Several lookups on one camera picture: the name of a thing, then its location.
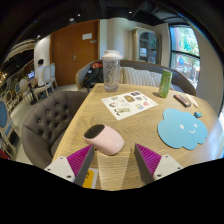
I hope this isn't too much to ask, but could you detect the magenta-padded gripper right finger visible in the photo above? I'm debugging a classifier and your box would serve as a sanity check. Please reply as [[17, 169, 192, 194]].
[[133, 143, 184, 186]]

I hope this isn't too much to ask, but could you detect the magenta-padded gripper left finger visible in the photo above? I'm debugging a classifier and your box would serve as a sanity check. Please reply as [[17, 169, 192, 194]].
[[44, 144, 96, 187]]

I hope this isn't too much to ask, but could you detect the pink and black computer mouse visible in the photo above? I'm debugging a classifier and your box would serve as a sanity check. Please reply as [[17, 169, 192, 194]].
[[83, 123, 125, 156]]

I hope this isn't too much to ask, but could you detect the blue cloud-shaped mouse pad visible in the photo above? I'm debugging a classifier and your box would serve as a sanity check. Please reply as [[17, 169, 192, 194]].
[[157, 107, 209, 151]]

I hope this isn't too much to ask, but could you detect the yellow card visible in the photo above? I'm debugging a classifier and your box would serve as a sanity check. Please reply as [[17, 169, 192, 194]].
[[82, 168, 99, 190]]

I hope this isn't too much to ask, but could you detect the grey tufted armchair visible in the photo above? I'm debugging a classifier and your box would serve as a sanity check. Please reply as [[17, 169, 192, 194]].
[[20, 90, 88, 170]]

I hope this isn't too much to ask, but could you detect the small black and red box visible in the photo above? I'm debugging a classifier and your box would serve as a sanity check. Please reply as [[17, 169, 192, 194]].
[[173, 93, 192, 108]]

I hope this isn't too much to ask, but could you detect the white tube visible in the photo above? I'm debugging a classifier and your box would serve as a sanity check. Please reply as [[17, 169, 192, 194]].
[[185, 93, 199, 109]]

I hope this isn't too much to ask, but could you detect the white sticker sheet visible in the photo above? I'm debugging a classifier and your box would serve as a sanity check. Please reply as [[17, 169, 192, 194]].
[[100, 90, 159, 121]]

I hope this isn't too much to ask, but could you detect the blue round-back chair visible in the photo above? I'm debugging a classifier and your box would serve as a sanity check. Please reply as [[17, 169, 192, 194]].
[[0, 99, 18, 158]]

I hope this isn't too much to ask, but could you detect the green drink can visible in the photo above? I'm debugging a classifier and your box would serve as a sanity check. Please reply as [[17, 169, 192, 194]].
[[158, 69, 174, 99]]

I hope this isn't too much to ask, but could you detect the grey curved sofa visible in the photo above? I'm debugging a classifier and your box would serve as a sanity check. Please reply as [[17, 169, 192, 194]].
[[74, 59, 198, 97]]

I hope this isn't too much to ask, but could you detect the small striped cushion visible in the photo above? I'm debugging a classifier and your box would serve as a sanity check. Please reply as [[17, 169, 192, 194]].
[[146, 70, 164, 88]]

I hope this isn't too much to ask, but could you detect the white round-back chair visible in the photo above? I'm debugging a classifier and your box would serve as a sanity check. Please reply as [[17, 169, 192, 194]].
[[49, 62, 59, 89], [33, 65, 54, 98]]

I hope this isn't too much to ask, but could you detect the large striped cushion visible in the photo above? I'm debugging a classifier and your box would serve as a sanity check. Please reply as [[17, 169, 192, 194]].
[[120, 66, 152, 87]]

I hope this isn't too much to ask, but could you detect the black and red backpack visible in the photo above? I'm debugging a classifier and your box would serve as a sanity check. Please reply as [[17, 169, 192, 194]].
[[83, 61, 104, 89]]

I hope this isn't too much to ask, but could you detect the person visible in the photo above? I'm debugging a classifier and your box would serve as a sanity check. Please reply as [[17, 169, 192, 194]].
[[34, 58, 48, 88]]

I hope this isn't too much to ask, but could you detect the clear shaker bottle, white lid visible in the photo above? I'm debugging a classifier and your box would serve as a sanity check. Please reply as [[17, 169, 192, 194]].
[[101, 49, 123, 93]]

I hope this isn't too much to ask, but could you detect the large black-framed window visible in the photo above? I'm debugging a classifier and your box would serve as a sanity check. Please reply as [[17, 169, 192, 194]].
[[169, 24, 201, 89]]

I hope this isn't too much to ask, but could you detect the brown wooden door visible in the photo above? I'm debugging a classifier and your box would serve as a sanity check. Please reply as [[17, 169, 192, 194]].
[[49, 19, 100, 87]]

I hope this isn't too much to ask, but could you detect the arched glass-door cabinet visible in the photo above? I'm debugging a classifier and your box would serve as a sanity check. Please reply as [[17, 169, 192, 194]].
[[132, 27, 161, 65]]

